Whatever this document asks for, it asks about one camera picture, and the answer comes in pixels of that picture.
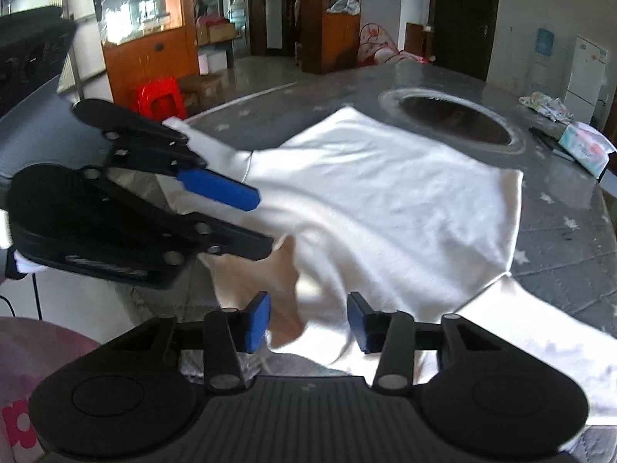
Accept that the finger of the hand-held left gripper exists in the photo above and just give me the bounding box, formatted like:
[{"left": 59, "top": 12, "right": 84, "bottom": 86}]
[
  {"left": 82, "top": 166, "right": 275, "bottom": 267},
  {"left": 72, "top": 99, "right": 262, "bottom": 212}
]

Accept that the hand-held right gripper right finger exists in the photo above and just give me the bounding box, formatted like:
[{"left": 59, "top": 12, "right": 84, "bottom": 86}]
[{"left": 347, "top": 292, "right": 507, "bottom": 394}]

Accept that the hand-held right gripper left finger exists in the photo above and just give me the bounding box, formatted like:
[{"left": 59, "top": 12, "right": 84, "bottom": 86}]
[{"left": 113, "top": 292, "right": 271, "bottom": 394}]

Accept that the cream white shirt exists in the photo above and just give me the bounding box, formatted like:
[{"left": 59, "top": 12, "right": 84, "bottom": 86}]
[{"left": 159, "top": 106, "right": 617, "bottom": 425}]

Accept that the red plastic stool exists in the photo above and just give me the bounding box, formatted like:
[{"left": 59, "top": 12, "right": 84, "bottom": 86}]
[{"left": 134, "top": 77, "right": 188, "bottom": 121}]

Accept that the white storage box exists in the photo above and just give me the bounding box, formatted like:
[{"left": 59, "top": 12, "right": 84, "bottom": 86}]
[{"left": 197, "top": 53, "right": 227, "bottom": 75}]

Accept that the person's pink clothing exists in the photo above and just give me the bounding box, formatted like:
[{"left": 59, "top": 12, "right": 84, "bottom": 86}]
[{"left": 0, "top": 316, "right": 102, "bottom": 463}]

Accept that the wooden glass display cabinet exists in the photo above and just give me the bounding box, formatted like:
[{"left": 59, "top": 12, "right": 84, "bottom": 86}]
[{"left": 94, "top": 0, "right": 201, "bottom": 112}]

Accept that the brown wooden room door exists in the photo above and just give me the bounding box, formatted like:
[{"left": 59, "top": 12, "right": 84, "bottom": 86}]
[{"left": 224, "top": 0, "right": 268, "bottom": 56}]

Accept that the tall wooden shelf cabinet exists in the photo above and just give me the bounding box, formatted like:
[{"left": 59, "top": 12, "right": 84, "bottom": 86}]
[{"left": 296, "top": 0, "right": 362, "bottom": 75}]

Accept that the polka dot play tent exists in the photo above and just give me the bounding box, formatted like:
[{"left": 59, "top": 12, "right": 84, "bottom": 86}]
[{"left": 357, "top": 22, "right": 435, "bottom": 68}]

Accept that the round black induction cooker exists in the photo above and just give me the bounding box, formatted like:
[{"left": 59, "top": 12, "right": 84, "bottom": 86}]
[{"left": 378, "top": 88, "right": 526, "bottom": 156}]

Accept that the small wooden cabinet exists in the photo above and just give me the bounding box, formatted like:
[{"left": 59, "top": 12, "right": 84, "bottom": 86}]
[{"left": 404, "top": 22, "right": 435, "bottom": 61}]

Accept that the tissue pack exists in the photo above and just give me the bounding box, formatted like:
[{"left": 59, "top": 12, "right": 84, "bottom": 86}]
[{"left": 558, "top": 123, "right": 617, "bottom": 179}]

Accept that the crumpled floral cloth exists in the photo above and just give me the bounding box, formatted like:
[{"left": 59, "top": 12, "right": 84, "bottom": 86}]
[{"left": 519, "top": 91, "right": 574, "bottom": 123}]

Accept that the dark wooden door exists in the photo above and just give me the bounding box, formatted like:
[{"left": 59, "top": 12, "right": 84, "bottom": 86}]
[{"left": 430, "top": 0, "right": 501, "bottom": 83}]

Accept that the water dispenser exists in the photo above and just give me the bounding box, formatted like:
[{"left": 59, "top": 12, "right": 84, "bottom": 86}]
[{"left": 528, "top": 28, "right": 555, "bottom": 95}]

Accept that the white refrigerator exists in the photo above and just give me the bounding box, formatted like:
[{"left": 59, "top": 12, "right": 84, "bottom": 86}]
[{"left": 563, "top": 36, "right": 609, "bottom": 123}]

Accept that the black cable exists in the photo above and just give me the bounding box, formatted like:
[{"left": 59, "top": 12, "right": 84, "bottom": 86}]
[{"left": 0, "top": 270, "right": 43, "bottom": 321}]

